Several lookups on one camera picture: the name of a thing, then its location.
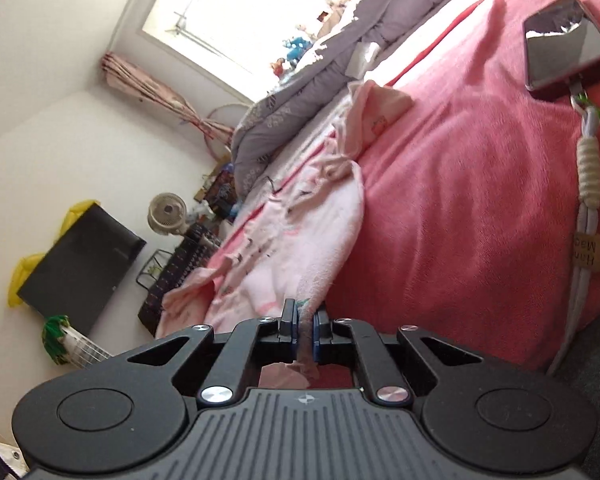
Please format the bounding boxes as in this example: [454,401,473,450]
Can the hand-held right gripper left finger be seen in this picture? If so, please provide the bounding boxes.
[128,300,299,407]

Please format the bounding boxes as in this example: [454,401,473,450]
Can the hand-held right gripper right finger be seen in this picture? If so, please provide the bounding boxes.
[313,310,483,407]

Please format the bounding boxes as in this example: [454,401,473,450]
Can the pink printed pajama top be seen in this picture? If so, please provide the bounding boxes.
[161,157,366,388]

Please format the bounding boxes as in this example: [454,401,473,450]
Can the pink strawberry pajama pants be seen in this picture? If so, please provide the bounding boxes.
[336,81,413,153]

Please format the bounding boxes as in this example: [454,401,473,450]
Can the dark patterned furniture cover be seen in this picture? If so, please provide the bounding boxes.
[137,225,223,338]

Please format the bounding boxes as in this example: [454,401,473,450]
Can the colourful game box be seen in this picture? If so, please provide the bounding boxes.
[202,170,238,211]

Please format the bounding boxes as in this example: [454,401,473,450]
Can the beige standing fan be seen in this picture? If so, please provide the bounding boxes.
[147,192,203,241]

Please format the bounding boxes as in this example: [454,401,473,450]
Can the pink towel blanket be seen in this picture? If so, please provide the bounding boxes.
[205,0,600,376]

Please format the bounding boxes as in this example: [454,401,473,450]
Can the black television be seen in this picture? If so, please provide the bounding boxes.
[17,203,147,333]

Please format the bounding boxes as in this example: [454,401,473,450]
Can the grey bed sheet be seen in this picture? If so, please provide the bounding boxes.
[230,0,506,233]

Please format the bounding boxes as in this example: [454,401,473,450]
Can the green and white object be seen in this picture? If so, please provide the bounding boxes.
[42,315,113,366]

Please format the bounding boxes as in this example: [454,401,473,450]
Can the grey floral quilt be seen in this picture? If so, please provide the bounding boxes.
[230,0,491,196]

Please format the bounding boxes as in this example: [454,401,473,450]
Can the yellow cloth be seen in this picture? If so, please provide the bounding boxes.
[10,200,101,308]

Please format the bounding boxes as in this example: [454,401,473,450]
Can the pink floral curtain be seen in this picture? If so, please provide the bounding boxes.
[101,52,236,141]

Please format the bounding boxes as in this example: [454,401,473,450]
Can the blue plush toy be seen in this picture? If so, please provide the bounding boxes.
[282,35,313,63]

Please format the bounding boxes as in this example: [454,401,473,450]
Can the black smartphone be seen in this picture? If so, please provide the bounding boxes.
[522,0,600,103]

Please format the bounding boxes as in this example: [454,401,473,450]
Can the black wire rack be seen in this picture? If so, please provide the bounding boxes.
[136,249,173,291]

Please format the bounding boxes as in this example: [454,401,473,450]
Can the beige braided phone strap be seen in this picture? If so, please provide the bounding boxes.
[547,80,600,376]

